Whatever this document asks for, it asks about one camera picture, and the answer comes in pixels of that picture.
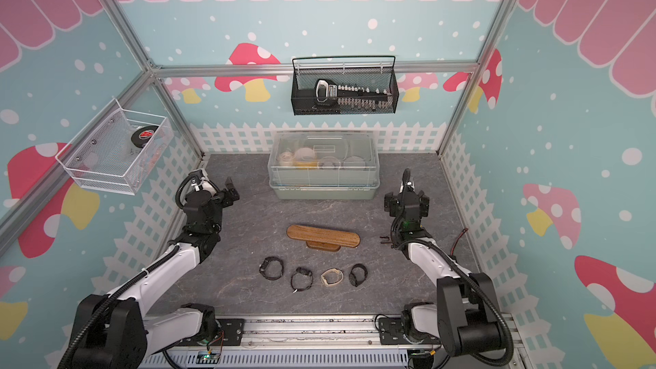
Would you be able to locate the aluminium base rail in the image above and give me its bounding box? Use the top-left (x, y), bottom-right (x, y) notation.
top-left (137, 313), bottom-right (529, 369)

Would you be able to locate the black wire mesh basket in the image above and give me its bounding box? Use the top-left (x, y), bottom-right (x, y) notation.
top-left (290, 56), bottom-right (399, 115)

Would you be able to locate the red black wire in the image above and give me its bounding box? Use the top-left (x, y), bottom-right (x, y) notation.
top-left (449, 227), bottom-right (470, 257)

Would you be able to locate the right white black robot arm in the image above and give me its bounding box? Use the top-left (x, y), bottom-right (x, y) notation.
top-left (384, 168), bottom-right (514, 367)

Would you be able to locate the green circuit board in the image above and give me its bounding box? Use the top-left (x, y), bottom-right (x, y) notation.
top-left (196, 351), bottom-right (221, 366)

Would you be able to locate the beige strap watch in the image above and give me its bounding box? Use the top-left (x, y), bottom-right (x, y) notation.
top-left (320, 268), bottom-right (344, 287)

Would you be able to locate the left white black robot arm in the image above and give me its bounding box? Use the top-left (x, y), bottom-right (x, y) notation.
top-left (58, 169), bottom-right (240, 368)

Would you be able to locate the clear plastic storage box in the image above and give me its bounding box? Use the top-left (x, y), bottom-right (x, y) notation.
top-left (268, 131), bottom-right (380, 200)

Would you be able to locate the large black digital watch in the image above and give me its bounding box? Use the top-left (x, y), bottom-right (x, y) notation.
top-left (259, 256), bottom-right (285, 281)

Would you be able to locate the black tape roll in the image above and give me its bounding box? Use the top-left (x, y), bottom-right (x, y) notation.
top-left (131, 125), bottom-right (159, 149)

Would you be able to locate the wooden watch stand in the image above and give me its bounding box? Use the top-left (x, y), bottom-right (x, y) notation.
top-left (286, 225), bottom-right (360, 252)

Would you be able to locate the black rugged sport watch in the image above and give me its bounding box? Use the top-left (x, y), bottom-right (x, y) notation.
top-left (290, 266), bottom-right (314, 293)

